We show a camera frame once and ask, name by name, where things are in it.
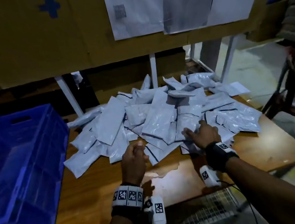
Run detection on person's right hand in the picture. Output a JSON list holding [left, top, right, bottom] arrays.
[[181, 118, 223, 153]]

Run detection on person's left hand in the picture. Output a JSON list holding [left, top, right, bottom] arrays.
[[116, 139, 156, 188]]

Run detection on pile of grey mailer bags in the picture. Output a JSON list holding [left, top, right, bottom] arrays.
[[52, 57, 268, 181]]

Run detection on blue plastic crate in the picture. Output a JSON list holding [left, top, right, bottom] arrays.
[[0, 101, 86, 224]]

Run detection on person's right forearm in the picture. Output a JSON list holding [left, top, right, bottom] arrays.
[[223, 145, 295, 224]]

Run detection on right marker wristband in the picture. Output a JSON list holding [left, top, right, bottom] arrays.
[[204, 138, 241, 175]]

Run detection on marker wristband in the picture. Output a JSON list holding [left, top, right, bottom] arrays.
[[204, 138, 241, 175], [108, 180, 147, 214]]

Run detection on left marker wristband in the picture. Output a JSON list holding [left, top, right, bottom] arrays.
[[108, 180, 147, 214]]

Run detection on wooden table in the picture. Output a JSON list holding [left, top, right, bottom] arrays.
[[0, 72, 295, 224]]

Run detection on white metal shelf leg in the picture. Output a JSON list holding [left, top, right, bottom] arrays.
[[54, 73, 85, 121], [147, 53, 161, 89], [214, 35, 244, 83]]

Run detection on brown wooden chair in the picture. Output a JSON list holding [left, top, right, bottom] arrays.
[[252, 46, 295, 150]]

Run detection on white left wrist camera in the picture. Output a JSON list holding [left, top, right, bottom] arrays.
[[145, 194, 168, 224]]

